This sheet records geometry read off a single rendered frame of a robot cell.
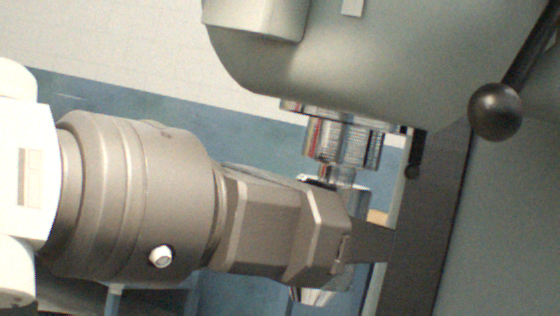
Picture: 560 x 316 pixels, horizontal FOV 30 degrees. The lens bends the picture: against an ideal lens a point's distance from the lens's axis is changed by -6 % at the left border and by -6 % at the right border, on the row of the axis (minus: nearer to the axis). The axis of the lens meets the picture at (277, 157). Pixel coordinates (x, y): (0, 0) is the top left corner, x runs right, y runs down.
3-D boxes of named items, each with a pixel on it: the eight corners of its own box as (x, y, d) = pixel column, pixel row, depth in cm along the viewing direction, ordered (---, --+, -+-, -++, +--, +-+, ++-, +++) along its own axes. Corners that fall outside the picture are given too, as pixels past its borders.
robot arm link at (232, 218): (369, 167, 59) (181, 132, 52) (329, 337, 59) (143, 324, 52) (240, 132, 69) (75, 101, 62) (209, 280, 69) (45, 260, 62)
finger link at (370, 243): (379, 268, 66) (300, 261, 62) (391, 218, 66) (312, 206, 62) (396, 275, 65) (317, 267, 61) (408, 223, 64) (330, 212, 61)
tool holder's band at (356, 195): (301, 188, 69) (305, 172, 68) (374, 204, 68) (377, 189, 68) (286, 191, 64) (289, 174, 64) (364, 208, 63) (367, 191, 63)
